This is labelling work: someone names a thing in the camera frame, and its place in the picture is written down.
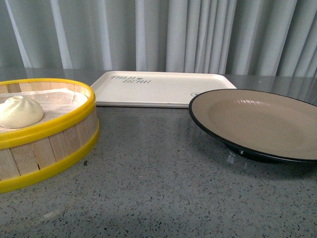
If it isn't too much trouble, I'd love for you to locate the beige plate with black rim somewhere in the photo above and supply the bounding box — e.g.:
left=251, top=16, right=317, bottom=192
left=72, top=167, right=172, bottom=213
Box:
left=189, top=89, right=317, bottom=163

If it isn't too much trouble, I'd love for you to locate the white steamed bun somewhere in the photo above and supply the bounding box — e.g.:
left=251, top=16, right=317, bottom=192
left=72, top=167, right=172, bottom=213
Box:
left=0, top=96, right=44, bottom=129

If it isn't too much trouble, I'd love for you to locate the cream rectangular serving tray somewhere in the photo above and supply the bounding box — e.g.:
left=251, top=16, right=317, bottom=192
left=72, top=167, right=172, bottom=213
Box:
left=91, top=71, right=235, bottom=108

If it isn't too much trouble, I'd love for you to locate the white steamer liner cloth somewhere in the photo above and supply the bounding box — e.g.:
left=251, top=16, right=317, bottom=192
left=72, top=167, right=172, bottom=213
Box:
left=0, top=88, right=88, bottom=124

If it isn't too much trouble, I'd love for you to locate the grey pleated curtain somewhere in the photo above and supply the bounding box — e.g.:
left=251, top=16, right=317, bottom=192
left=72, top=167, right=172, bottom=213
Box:
left=0, top=0, right=317, bottom=77

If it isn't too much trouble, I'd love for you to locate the yellow rimmed wooden steamer basket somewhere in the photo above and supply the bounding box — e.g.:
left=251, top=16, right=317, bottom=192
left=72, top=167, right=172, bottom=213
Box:
left=0, top=78, right=100, bottom=193

